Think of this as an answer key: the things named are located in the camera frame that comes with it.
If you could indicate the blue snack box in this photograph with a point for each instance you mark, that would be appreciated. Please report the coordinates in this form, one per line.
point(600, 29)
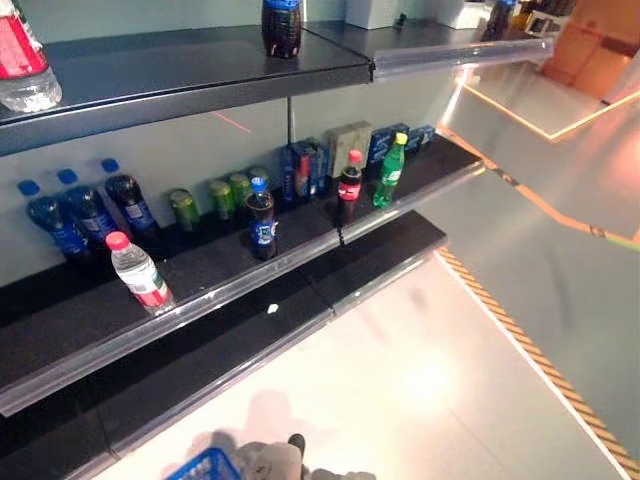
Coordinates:
point(385, 142)
point(420, 137)

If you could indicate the white box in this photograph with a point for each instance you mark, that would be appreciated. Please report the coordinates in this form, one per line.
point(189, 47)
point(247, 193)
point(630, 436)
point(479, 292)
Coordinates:
point(372, 12)
point(465, 12)

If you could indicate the small black knob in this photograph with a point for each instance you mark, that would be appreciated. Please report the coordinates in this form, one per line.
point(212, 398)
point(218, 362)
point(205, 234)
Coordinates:
point(400, 20)

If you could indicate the red and blue cookie box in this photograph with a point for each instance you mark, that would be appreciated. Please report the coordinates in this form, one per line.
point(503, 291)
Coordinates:
point(302, 172)

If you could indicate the small water bottle red cap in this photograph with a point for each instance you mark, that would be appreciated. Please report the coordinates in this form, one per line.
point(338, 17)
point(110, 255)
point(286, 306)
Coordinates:
point(140, 280)

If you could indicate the grey cardboard box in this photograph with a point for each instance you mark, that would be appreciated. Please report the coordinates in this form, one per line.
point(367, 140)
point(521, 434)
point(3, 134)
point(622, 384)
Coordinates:
point(350, 145)

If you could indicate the white paper scrap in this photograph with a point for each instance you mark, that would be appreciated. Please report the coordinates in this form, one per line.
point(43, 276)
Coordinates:
point(272, 309)

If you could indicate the brown cardboard box stack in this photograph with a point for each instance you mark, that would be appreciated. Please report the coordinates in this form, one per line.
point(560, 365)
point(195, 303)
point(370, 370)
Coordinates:
point(590, 55)

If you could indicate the Coke bottle red label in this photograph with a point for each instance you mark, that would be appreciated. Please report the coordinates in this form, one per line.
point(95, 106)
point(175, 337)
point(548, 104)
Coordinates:
point(350, 190)

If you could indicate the black shelf upright post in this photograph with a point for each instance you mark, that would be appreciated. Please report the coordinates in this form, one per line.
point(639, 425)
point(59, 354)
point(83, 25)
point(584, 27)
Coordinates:
point(290, 125)

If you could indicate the dark cola bottle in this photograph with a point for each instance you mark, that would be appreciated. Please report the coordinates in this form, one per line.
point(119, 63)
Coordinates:
point(501, 17)

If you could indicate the large water bottle red label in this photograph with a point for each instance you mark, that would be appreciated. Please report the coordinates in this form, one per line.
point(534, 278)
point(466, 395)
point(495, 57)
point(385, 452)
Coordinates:
point(22, 65)

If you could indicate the blue plastic shopping basket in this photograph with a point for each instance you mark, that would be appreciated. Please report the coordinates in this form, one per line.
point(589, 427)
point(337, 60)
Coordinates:
point(205, 467)

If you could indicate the green Sprite bottle yellow cap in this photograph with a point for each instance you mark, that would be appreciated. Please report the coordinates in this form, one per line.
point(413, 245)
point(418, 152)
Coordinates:
point(390, 175)

